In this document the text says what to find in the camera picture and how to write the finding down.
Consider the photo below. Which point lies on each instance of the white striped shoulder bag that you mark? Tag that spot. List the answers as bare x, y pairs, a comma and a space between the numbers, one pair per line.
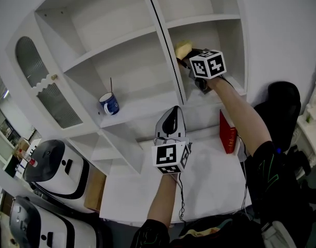
279, 235

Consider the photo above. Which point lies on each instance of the black office chair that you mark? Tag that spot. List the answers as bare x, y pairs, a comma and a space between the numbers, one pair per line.
284, 105

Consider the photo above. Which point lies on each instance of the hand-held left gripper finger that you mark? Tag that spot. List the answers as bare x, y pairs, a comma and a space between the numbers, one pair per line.
159, 129
181, 128

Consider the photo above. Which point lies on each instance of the white black robot upper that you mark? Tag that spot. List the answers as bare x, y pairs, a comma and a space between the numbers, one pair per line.
59, 169

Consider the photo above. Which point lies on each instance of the white black robot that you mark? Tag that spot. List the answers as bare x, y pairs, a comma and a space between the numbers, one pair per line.
59, 169
54, 229

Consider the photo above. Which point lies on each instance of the thin dark stirring stick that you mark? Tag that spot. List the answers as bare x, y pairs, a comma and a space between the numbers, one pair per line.
111, 85

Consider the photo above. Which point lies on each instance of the person's left forearm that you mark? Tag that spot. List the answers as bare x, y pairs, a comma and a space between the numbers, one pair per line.
161, 203

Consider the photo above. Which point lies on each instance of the white black robot lower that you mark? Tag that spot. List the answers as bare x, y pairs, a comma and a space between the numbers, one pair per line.
54, 229

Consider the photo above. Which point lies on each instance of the person's black shirt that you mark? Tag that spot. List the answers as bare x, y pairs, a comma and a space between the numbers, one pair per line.
276, 198

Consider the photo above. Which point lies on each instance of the gold door knob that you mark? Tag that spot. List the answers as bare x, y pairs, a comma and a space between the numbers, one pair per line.
53, 77

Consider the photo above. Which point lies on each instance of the blue mug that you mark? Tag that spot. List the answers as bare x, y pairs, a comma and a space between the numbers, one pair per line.
110, 105

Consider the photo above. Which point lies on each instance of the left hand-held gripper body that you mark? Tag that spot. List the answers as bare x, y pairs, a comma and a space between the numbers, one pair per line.
166, 155

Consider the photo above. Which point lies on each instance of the brown cardboard box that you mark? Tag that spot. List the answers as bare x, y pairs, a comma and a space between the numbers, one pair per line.
94, 190

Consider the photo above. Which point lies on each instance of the red-capped bottle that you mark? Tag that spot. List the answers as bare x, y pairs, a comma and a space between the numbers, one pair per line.
28, 157

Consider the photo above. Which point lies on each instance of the white vanity table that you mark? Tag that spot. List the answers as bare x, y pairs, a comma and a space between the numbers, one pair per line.
310, 136

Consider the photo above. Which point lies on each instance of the white table top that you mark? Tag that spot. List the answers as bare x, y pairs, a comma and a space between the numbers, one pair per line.
212, 185

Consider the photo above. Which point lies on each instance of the ribbed glass cabinet door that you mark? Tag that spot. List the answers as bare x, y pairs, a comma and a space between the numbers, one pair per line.
33, 63

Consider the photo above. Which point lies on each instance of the white shelf unit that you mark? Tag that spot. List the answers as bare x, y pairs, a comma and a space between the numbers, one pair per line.
116, 48

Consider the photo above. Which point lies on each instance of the person's right forearm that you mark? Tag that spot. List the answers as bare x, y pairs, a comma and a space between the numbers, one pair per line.
240, 112

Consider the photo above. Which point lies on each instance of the red book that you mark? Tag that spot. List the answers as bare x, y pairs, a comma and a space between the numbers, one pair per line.
227, 136

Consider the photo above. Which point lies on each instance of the yellow cleaning cloth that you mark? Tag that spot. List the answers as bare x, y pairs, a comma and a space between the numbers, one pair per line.
183, 49

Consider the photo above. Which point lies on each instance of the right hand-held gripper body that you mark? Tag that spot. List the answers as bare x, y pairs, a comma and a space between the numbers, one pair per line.
207, 66

